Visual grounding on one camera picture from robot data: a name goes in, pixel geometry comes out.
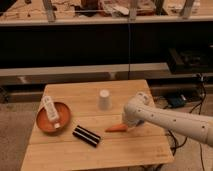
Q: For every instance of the orange pepper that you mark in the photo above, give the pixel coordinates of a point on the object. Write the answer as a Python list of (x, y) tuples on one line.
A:
[(117, 128)]

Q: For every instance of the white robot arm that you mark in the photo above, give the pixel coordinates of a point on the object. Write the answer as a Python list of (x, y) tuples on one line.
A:
[(196, 127)]

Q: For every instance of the translucent plastic cup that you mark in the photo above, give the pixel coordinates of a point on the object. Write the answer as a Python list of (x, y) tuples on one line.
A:
[(104, 101)]

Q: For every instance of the orange bowl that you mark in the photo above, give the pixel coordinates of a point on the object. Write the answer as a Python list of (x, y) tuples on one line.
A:
[(46, 126)]

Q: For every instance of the black striped box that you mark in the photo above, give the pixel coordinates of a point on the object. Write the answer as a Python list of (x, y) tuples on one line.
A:
[(87, 136)]

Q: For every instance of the white tube bottle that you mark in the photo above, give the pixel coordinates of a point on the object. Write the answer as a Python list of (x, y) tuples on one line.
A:
[(52, 113)]

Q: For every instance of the blue black device on floor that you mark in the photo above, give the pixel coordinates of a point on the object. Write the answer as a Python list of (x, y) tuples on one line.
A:
[(175, 100)]

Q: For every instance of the dark box on shelf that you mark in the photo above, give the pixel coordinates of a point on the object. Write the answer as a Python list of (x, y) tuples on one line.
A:
[(190, 61)]

